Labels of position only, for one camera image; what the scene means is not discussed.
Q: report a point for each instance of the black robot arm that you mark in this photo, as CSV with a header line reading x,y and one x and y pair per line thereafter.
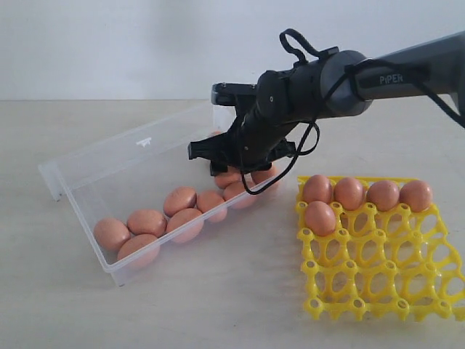
x,y
326,84

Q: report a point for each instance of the brown egg front corner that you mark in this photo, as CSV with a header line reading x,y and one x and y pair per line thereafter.
x,y
134,245

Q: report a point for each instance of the clear plastic storage box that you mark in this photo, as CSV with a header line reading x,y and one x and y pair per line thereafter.
x,y
138,169

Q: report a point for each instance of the brown egg right edge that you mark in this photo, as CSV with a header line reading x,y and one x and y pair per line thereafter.
x,y
237,192

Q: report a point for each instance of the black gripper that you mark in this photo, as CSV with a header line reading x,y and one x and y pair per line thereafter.
x,y
256,138

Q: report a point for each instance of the yellow plastic egg tray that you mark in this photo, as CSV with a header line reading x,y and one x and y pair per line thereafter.
x,y
376,263

